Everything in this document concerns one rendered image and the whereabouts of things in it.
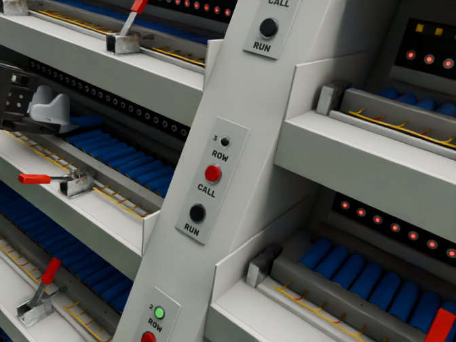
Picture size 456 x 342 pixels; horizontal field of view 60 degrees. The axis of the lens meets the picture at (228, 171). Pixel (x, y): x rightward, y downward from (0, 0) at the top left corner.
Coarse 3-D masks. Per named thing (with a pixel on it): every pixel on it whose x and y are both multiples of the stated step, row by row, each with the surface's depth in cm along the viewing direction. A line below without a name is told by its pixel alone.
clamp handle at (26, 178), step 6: (24, 174) 46; (30, 174) 47; (36, 174) 47; (42, 174) 48; (72, 174) 51; (24, 180) 45; (30, 180) 46; (36, 180) 47; (42, 180) 47; (48, 180) 48; (54, 180) 49; (60, 180) 49; (66, 180) 50
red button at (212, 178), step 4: (208, 168) 39; (212, 168) 39; (216, 168) 38; (208, 172) 39; (212, 172) 38; (216, 172) 38; (208, 176) 39; (212, 176) 38; (216, 176) 38; (208, 180) 39; (212, 180) 39
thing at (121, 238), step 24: (72, 96) 76; (120, 120) 69; (0, 144) 61; (168, 144) 63; (0, 168) 59; (24, 168) 56; (48, 168) 57; (24, 192) 56; (48, 192) 52; (96, 192) 53; (72, 216) 50; (96, 216) 48; (120, 216) 49; (96, 240) 48; (120, 240) 45; (144, 240) 42; (120, 264) 46
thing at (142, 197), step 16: (48, 144) 60; (64, 144) 59; (64, 160) 58; (80, 160) 56; (96, 160) 56; (96, 176) 54; (112, 176) 52; (128, 192) 51; (144, 192) 50; (144, 208) 50; (160, 208) 48
